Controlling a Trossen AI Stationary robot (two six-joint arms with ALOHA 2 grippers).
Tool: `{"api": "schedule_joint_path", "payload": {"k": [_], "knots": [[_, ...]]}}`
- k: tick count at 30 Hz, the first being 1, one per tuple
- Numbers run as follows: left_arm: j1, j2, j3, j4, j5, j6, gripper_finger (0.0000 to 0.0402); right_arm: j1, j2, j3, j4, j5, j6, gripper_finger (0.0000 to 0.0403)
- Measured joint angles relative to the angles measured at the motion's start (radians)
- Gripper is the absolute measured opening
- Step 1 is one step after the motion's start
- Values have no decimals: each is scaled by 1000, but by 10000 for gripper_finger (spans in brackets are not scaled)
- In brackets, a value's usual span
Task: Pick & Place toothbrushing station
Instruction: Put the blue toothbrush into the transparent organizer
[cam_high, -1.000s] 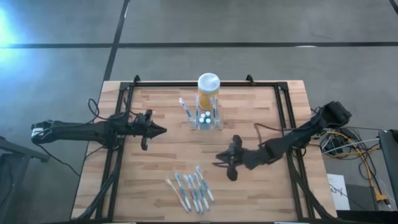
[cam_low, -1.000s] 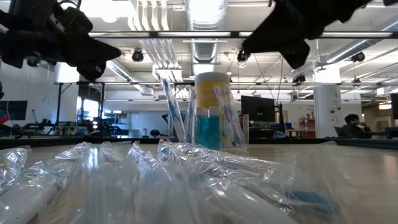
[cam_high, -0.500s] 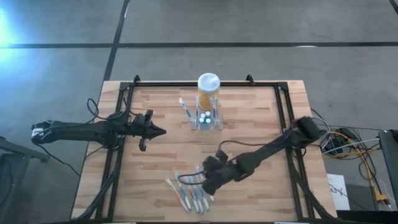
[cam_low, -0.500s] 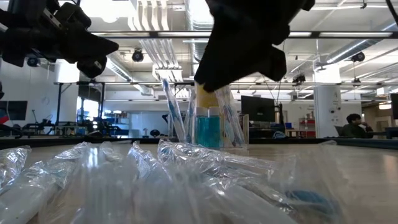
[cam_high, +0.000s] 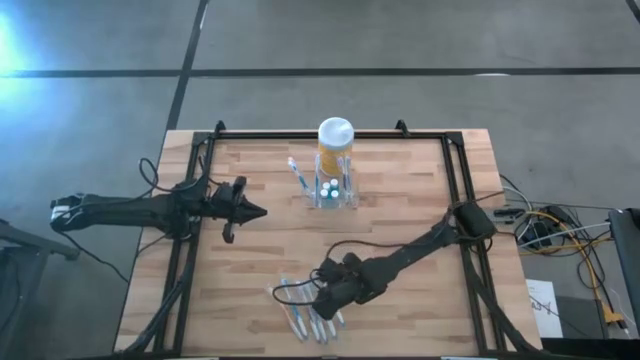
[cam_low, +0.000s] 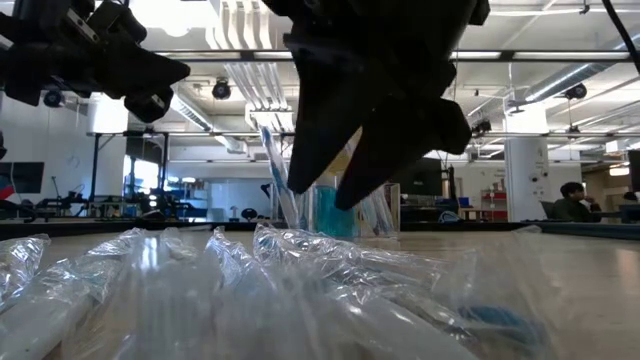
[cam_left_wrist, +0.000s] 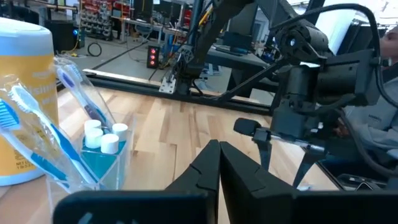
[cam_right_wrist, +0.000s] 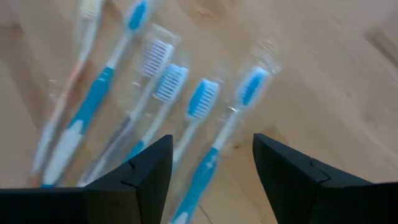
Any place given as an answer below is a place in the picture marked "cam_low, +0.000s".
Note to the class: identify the clear acrylic organizer holder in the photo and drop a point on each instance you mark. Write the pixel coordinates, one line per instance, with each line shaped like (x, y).
(392, 210)

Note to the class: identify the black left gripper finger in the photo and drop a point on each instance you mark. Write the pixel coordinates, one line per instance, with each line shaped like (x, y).
(147, 107)
(145, 72)

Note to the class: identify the black ceiling-hung camera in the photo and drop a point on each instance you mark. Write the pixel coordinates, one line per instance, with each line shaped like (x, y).
(575, 91)
(54, 99)
(221, 90)
(481, 127)

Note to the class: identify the person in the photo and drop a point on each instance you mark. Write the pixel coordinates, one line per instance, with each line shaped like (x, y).
(570, 210)

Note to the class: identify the red object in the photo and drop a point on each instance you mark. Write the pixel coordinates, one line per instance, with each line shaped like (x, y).
(6, 192)

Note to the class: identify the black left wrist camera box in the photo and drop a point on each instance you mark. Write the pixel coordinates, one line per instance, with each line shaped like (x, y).
(117, 22)

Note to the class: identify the yellow disinfecting wipes canister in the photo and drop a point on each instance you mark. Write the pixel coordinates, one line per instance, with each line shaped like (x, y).
(350, 152)

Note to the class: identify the black metal rack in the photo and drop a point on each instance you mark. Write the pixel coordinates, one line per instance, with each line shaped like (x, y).
(95, 170)

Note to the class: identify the background workbench with equipment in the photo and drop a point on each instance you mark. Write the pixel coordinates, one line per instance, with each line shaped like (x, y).
(125, 207)

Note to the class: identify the red shelf unit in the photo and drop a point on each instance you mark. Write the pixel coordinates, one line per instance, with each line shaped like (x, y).
(495, 215)

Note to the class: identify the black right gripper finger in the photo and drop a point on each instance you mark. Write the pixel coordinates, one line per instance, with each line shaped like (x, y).
(330, 110)
(400, 140)

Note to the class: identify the silver ventilation duct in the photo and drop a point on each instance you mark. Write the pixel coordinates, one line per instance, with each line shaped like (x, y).
(565, 80)

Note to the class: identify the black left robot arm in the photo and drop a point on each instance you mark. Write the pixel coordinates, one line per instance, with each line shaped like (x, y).
(40, 6)

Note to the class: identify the black aluminium table frame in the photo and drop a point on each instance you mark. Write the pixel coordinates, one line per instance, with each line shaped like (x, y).
(100, 229)

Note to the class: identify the black computer monitor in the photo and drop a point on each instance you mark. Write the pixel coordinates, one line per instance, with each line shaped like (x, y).
(25, 177)
(634, 170)
(425, 180)

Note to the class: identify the white building column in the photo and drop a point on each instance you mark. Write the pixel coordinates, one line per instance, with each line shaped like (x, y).
(525, 175)

